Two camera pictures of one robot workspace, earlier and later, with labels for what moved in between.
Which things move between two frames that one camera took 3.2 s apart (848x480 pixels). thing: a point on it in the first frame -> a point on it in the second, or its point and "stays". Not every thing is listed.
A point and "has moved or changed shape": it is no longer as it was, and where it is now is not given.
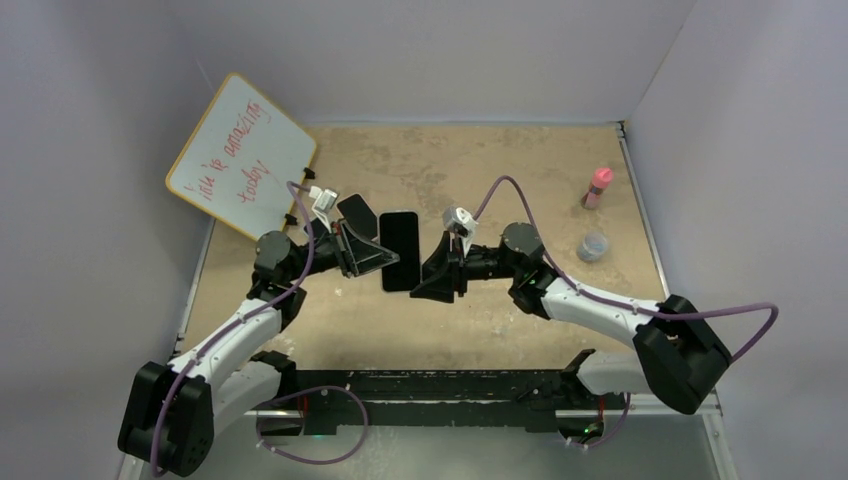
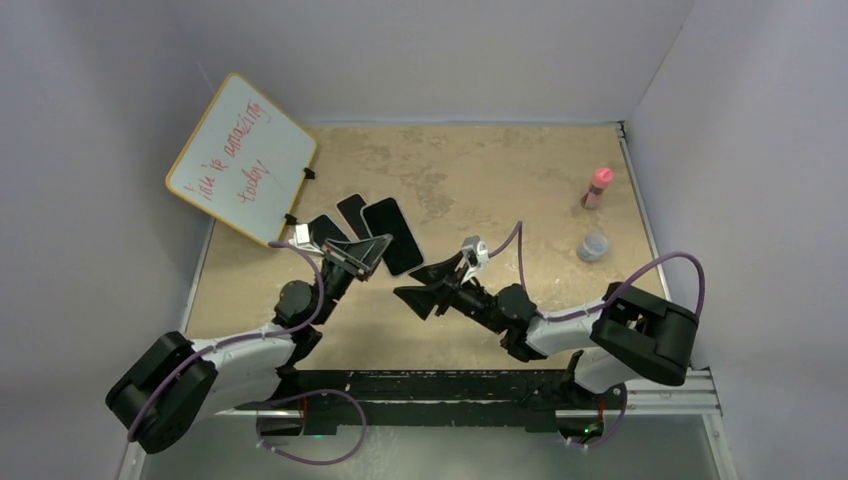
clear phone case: x=403 y=211 -> x=385 y=217
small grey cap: x=593 y=247 stays
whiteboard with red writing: x=240 y=157 stays
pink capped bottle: x=602 y=178 stays
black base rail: x=337 y=402 stays
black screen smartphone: x=399 y=235 has moved or changed shape
